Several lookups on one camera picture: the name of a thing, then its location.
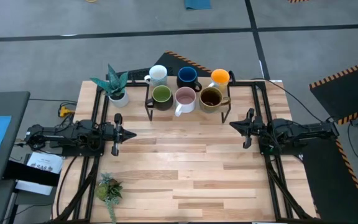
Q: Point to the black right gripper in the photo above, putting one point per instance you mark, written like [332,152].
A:
[253,129]

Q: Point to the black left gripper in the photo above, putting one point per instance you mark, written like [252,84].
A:
[117,133]

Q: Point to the olive teal glazed mug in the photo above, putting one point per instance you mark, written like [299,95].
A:
[210,99]

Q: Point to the yellow and white mug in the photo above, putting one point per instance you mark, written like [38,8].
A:
[220,77]

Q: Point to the white mug pink interior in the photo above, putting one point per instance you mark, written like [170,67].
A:
[185,98]

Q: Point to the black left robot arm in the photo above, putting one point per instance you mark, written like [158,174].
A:
[70,133]

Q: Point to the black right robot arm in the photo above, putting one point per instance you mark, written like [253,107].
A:
[306,129]

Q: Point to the white round plant pot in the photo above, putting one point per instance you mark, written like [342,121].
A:
[120,100]

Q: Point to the green snake plant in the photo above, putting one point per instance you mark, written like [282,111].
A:
[114,82]

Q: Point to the black mug green interior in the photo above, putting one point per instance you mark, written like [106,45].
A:
[162,95]

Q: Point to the artificial succulent plant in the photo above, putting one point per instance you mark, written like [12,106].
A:
[108,189]

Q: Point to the yellow power plug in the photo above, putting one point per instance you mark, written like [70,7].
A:
[64,111]

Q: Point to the white mug teal pattern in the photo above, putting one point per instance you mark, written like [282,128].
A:
[158,74]

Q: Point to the black mug blue interior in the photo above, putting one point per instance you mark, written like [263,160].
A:
[187,76]

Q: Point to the white printed paper sheet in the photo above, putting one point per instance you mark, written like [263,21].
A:
[43,163]

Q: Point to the black mat hazard stripes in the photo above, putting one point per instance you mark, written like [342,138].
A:
[343,93]
[331,186]

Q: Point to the grey desk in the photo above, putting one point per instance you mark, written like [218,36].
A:
[11,102]

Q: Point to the blue floor mat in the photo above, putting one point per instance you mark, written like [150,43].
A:
[197,3]

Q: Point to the black aluminium table frame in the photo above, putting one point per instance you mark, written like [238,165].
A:
[99,102]

